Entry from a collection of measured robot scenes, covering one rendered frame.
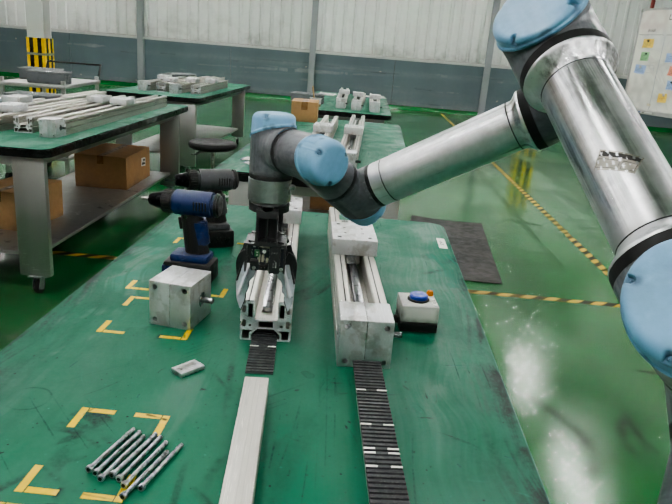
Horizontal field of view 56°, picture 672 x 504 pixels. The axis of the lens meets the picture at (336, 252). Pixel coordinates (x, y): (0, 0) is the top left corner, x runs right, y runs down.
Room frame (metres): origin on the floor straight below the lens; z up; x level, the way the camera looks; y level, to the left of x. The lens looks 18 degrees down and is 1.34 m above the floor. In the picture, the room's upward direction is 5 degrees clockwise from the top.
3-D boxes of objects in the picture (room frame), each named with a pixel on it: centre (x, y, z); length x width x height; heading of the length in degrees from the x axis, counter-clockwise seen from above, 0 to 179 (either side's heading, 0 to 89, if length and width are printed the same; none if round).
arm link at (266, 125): (1.08, 0.12, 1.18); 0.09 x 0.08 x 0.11; 43
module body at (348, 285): (1.56, -0.04, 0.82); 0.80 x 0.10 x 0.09; 3
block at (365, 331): (1.11, -0.08, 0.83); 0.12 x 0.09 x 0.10; 93
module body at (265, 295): (1.55, 0.15, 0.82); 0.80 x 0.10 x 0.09; 3
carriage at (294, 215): (1.80, 0.16, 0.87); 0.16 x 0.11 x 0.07; 3
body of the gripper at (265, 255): (1.08, 0.12, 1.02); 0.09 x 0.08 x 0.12; 3
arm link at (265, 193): (1.08, 0.12, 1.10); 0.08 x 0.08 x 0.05
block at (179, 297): (1.22, 0.30, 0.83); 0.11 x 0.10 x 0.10; 78
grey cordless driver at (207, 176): (1.72, 0.39, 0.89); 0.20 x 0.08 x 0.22; 115
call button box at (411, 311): (1.29, -0.18, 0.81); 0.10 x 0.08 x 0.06; 93
